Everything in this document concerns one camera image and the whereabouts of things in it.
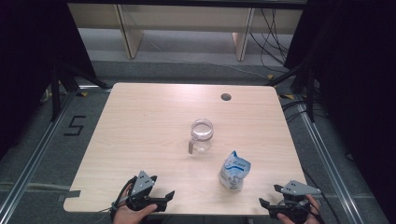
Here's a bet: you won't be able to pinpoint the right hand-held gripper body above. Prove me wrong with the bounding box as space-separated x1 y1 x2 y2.
268 179 322 224

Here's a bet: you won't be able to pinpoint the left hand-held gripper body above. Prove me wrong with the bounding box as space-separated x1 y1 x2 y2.
125 170 168 213

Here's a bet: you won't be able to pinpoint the white and blue bag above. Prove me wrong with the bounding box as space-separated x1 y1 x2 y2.
218 150 251 191

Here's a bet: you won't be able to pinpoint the clear glass jar with lid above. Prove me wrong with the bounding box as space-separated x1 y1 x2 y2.
188 118 215 155

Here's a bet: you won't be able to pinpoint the person's right hand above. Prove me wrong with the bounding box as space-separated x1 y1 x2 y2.
276 194 321 224

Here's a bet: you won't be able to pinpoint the person's left hand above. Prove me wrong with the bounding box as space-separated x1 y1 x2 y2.
112 183 159 224

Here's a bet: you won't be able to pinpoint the grey tape strip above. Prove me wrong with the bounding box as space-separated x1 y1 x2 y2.
57 189 82 203

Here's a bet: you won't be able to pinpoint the black metal stand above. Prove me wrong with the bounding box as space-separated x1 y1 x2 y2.
49 61 112 122
264 61 316 123

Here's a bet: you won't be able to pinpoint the black curtain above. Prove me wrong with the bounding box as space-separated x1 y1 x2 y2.
283 0 396 224
0 0 98 158

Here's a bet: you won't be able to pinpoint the long black floor cable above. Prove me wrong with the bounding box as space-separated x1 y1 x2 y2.
300 167 344 224

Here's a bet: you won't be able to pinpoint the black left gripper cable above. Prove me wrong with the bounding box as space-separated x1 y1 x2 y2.
109 175 138 218

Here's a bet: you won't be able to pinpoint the thin grey cable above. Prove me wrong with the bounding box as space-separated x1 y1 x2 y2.
99 196 132 216

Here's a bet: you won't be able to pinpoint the aluminium floor rail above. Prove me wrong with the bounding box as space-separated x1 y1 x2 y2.
294 95 364 224
0 91 78 220

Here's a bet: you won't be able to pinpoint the black floor cables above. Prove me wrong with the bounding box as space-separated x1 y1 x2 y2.
280 98 329 124

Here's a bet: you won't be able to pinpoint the light wooden furniture frame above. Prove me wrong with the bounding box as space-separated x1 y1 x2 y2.
67 3 304 62

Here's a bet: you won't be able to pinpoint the bundle of black cables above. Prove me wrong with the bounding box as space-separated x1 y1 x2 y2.
249 7 291 75

